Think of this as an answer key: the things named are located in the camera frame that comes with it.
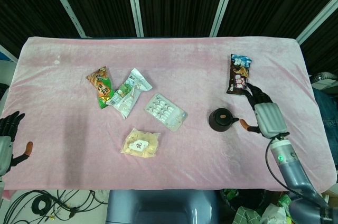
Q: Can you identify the blue fabric pile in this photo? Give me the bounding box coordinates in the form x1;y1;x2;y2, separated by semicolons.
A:
313;86;338;129

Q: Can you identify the blister pack of hooks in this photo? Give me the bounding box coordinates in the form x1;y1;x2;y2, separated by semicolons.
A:
144;93;188;132

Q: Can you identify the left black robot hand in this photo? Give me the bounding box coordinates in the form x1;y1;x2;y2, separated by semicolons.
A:
0;111;34;176

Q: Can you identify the black cable coil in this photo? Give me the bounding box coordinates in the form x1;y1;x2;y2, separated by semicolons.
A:
31;197;55;216

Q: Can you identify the blue white frame bar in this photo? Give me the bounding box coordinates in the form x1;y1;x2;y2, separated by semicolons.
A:
0;44;19;63

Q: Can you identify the orange green snack bag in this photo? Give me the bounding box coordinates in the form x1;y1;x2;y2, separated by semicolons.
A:
86;66;115;109

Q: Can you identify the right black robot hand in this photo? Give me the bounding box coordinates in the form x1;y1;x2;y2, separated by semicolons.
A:
239;82;288;139

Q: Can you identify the green white bag pile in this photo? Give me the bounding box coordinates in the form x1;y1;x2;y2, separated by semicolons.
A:
220;188;293;224

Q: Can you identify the clear bag yellow food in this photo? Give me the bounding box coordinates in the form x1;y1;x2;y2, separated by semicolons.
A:
120;128;161;158

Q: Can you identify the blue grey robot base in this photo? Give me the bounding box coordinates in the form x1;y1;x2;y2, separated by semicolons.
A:
107;189;220;224

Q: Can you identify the brown blue snack bag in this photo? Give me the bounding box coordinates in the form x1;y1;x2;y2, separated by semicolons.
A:
226;53;252;95

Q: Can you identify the pink plush tablecloth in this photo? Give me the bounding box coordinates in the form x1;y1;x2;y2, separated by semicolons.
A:
2;36;337;200

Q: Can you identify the white green snack bag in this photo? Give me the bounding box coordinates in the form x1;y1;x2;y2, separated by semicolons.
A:
105;68;153;119

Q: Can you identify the black floor cable bundle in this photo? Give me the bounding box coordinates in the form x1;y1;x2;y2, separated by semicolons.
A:
5;189;109;221

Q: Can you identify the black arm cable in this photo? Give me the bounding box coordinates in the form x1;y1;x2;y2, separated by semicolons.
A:
265;138;328;205

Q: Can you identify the black round base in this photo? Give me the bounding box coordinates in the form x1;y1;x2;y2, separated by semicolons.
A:
213;109;233;125

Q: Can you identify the white frame post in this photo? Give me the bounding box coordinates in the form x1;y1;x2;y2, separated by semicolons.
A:
295;0;338;48
124;0;145;37
211;0;240;37
43;0;87;37

